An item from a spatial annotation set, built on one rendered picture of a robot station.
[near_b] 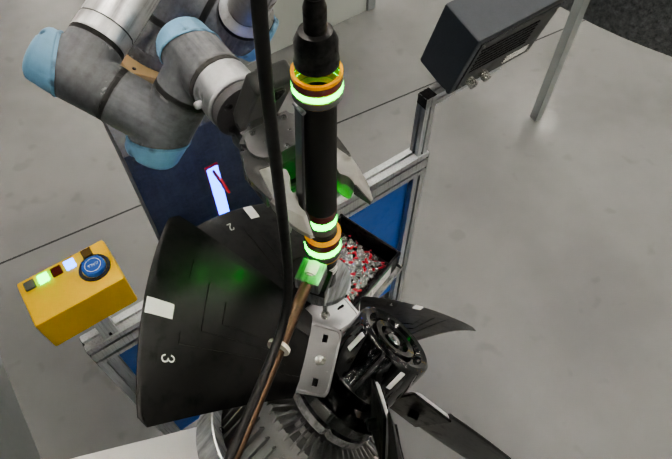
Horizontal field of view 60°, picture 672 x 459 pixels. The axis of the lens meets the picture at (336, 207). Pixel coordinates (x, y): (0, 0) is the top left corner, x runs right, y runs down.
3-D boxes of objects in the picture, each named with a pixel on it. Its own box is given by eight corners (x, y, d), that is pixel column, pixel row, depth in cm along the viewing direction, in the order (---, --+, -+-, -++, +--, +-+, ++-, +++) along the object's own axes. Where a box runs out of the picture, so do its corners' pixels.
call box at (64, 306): (58, 350, 106) (34, 326, 97) (39, 309, 111) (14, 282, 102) (140, 303, 111) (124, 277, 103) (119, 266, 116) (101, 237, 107)
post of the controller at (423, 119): (417, 157, 146) (427, 100, 130) (409, 149, 148) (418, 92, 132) (426, 151, 147) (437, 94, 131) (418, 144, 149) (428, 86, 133)
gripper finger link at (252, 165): (302, 201, 61) (278, 141, 65) (301, 190, 59) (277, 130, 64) (258, 213, 60) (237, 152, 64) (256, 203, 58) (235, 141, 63)
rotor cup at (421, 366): (362, 458, 76) (429, 393, 72) (283, 376, 78) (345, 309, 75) (388, 412, 89) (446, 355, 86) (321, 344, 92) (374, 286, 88)
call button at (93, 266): (89, 283, 103) (85, 278, 101) (80, 266, 105) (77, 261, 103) (110, 271, 104) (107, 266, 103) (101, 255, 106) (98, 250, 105)
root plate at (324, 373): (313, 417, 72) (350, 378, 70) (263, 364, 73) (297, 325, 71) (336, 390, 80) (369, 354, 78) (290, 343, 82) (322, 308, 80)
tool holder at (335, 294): (335, 327, 74) (335, 292, 66) (283, 310, 75) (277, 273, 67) (358, 268, 78) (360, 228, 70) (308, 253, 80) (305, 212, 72)
